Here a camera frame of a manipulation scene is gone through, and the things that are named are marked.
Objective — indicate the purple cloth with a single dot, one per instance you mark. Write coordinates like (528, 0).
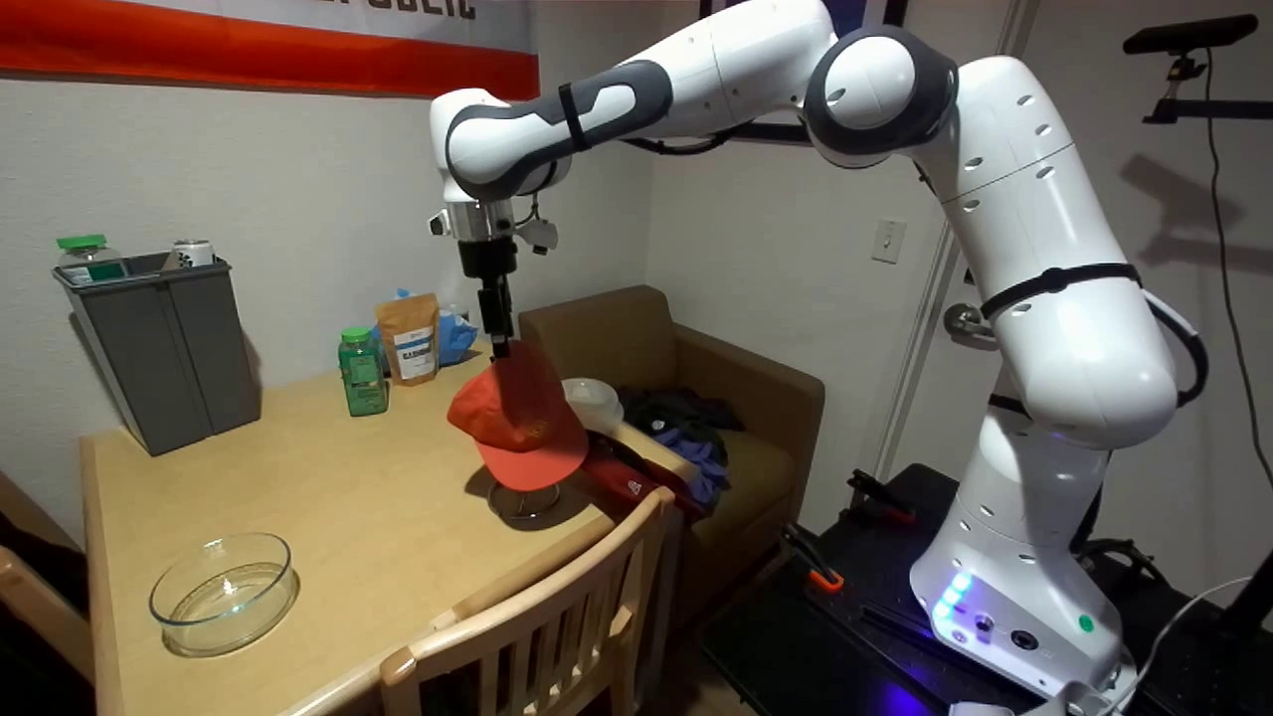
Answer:
(696, 458)

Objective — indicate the white capped container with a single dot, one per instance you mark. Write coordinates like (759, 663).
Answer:
(193, 258)

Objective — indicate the clear glass bowl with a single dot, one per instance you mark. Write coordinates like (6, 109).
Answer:
(226, 597)

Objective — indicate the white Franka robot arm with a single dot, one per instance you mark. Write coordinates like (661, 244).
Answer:
(1036, 199)

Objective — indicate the black clothes pile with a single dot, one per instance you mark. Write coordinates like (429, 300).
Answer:
(678, 405)

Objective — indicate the blue plastic bag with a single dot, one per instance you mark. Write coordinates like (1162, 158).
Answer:
(454, 341)

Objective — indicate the black baseball cap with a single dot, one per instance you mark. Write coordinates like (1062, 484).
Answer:
(537, 504)

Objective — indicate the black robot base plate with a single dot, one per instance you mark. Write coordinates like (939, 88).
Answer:
(821, 649)

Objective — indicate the brown paper pouch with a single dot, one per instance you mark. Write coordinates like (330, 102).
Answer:
(407, 345)

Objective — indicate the green plastic bottle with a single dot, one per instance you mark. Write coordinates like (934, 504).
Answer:
(365, 374)

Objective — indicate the white light switch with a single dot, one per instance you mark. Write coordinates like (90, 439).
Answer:
(887, 242)

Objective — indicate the brown sofa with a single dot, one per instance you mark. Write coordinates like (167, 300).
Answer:
(760, 422)

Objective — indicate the red and white banner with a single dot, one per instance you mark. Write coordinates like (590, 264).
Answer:
(266, 52)

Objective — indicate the green capped bottle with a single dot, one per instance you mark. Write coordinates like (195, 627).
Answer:
(86, 252)

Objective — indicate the light wooden chair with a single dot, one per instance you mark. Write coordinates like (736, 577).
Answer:
(35, 584)
(559, 612)

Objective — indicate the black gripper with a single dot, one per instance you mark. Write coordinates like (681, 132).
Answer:
(496, 284)

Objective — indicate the grey plastic bin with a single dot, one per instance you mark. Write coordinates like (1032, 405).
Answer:
(166, 350)

